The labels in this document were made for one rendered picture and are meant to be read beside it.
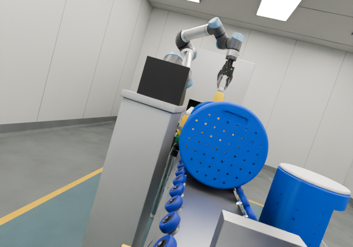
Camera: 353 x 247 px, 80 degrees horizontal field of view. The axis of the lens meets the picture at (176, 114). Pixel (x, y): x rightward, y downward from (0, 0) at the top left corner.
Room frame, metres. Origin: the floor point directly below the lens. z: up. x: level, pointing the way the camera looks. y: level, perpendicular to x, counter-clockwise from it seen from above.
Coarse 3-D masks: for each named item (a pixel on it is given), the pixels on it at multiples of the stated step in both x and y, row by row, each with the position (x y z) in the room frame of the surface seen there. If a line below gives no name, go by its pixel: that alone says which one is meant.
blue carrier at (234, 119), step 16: (192, 112) 1.08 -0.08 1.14; (208, 112) 0.67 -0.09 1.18; (224, 112) 0.67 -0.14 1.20; (240, 112) 0.66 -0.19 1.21; (208, 128) 0.67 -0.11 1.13; (224, 128) 0.67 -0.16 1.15; (240, 128) 0.66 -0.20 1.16; (256, 128) 0.66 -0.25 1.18; (192, 144) 0.67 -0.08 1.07; (208, 144) 0.67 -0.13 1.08; (224, 144) 0.66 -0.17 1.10; (240, 144) 0.66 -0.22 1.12; (256, 144) 0.66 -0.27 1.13; (192, 160) 0.67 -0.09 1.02; (208, 160) 0.67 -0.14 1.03; (224, 160) 0.66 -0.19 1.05; (240, 160) 0.66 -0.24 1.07; (256, 160) 0.66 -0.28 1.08; (192, 176) 0.67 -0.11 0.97; (208, 176) 0.67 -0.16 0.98; (224, 176) 0.66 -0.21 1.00; (240, 176) 0.66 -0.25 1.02
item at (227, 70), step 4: (228, 56) 1.38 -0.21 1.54; (228, 60) 1.36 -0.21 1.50; (232, 60) 1.38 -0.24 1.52; (224, 64) 1.36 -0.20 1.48; (228, 64) 1.38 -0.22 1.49; (232, 64) 1.37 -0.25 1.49; (224, 68) 1.36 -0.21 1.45; (228, 68) 1.36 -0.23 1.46; (232, 68) 1.35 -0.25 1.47; (224, 72) 1.36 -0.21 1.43; (228, 72) 1.35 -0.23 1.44; (232, 72) 1.35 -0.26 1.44
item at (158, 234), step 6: (174, 174) 0.77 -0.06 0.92; (186, 174) 0.69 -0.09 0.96; (168, 192) 0.62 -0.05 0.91; (168, 198) 0.57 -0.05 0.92; (162, 210) 0.51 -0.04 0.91; (180, 210) 0.46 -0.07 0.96; (162, 216) 0.48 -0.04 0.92; (156, 234) 0.41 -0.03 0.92; (162, 234) 0.40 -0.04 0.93; (168, 234) 0.38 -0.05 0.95; (174, 234) 0.38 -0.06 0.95; (156, 240) 0.39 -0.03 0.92
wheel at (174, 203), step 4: (176, 196) 0.48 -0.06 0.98; (180, 196) 0.48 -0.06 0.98; (172, 200) 0.47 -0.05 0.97; (176, 200) 0.46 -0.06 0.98; (180, 200) 0.46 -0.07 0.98; (168, 204) 0.46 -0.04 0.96; (172, 204) 0.45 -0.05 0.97; (176, 204) 0.45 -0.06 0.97; (180, 204) 0.46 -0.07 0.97; (168, 208) 0.45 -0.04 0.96; (172, 208) 0.45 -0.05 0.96; (176, 208) 0.45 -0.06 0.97
